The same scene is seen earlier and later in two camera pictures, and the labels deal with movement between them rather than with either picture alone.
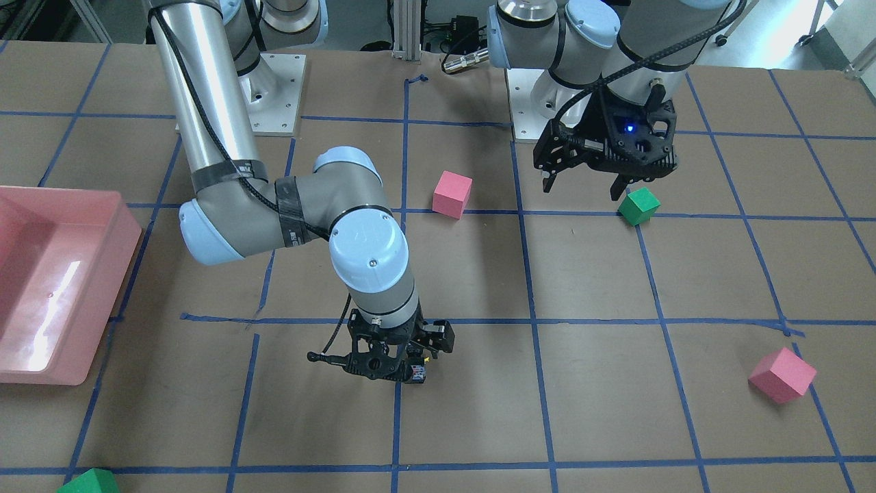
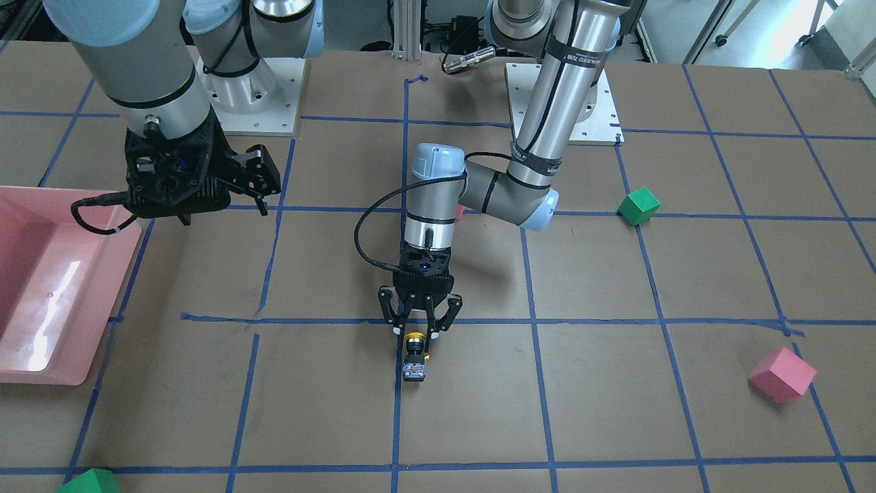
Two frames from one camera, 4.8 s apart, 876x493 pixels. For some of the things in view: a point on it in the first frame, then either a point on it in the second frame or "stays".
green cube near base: [638, 205] stays
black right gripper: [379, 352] → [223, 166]
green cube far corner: [93, 481] stays
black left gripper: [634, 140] → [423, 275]
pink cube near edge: [781, 376] stays
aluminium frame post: [407, 30] stays
